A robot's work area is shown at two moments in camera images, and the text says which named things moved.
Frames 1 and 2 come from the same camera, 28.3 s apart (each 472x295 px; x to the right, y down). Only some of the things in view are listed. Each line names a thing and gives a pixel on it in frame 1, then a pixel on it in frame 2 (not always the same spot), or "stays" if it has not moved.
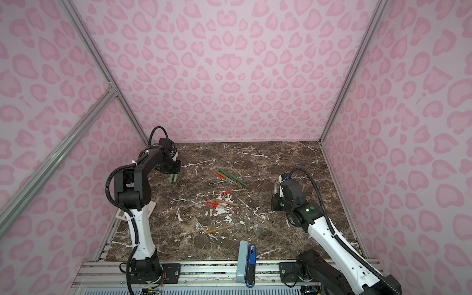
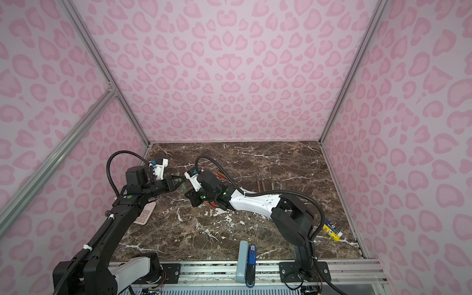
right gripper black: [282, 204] to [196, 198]
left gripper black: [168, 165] to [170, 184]
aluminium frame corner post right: [380, 13] stays
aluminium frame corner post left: [67, 7] stays
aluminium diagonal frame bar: [27, 192] stays
